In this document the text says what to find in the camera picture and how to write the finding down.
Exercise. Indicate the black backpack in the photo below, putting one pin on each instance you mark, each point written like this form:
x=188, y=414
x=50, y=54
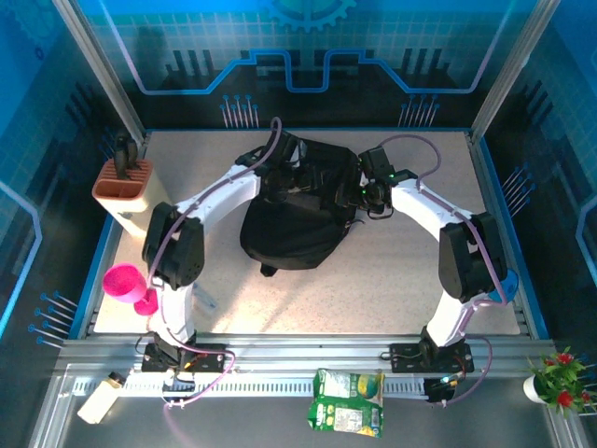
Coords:
x=294, y=233

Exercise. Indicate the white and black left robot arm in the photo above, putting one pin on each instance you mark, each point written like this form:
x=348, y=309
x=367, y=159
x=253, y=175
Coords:
x=219, y=196

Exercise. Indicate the green snack bag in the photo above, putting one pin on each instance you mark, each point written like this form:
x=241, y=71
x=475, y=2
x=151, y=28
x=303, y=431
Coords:
x=347, y=401

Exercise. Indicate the clear plastic ruler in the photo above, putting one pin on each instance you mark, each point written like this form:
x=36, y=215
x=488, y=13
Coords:
x=207, y=298

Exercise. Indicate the cream utensil holder terracotta top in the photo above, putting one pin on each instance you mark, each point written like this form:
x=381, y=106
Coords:
x=135, y=200

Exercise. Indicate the blue plastic cup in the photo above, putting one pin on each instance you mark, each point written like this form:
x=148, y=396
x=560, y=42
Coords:
x=511, y=282

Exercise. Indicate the pink plastic cup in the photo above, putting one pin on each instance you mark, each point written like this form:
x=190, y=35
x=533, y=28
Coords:
x=123, y=282

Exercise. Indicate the black controller box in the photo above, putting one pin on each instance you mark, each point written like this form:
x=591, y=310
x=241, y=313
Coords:
x=443, y=389

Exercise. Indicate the potted plant red flowers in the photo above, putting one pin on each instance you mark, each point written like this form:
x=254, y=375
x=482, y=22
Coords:
x=557, y=380

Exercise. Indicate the white plastic bottle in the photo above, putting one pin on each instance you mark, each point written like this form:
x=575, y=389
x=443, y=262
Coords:
x=98, y=401

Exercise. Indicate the aluminium mounting rail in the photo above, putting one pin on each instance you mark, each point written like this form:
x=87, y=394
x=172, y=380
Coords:
x=303, y=347

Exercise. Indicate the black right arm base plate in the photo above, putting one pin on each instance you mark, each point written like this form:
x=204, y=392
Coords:
x=406, y=357

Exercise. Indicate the aluminium frame post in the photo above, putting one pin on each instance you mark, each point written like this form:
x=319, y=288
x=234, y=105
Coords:
x=513, y=70
x=100, y=70

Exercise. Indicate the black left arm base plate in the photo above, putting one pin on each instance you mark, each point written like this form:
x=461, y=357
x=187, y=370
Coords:
x=210, y=357

